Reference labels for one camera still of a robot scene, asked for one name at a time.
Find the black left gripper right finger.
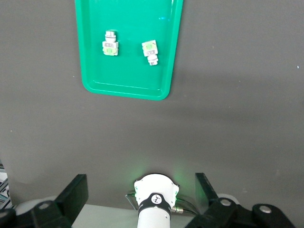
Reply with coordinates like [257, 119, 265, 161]
[186, 172, 297, 228]

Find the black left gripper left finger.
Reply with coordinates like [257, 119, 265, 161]
[0, 174, 89, 228]

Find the green push button switch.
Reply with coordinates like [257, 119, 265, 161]
[141, 39, 160, 67]
[102, 29, 119, 57]

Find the dark grey table cover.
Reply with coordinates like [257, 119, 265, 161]
[0, 0, 304, 207]

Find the green plastic tray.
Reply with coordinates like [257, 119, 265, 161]
[74, 0, 185, 102]

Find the aluminium frame profile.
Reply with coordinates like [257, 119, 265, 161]
[0, 160, 12, 207]

